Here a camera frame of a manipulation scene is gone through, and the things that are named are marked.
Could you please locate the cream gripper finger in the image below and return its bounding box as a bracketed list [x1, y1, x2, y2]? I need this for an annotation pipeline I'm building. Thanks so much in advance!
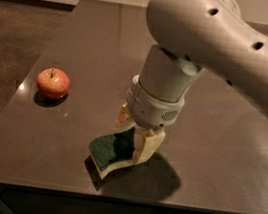
[132, 127, 166, 164]
[115, 103, 135, 133]

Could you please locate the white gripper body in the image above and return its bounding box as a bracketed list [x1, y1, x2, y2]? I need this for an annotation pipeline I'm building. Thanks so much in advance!
[126, 75, 185, 129]

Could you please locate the green and yellow sponge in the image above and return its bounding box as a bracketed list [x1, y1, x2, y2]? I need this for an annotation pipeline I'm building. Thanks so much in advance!
[88, 128, 135, 179]

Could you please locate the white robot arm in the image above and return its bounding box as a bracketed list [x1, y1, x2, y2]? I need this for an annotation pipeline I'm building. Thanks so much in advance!
[117, 0, 268, 164]

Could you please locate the red apple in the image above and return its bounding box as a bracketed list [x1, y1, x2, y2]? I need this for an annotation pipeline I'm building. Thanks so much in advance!
[36, 68, 70, 100]

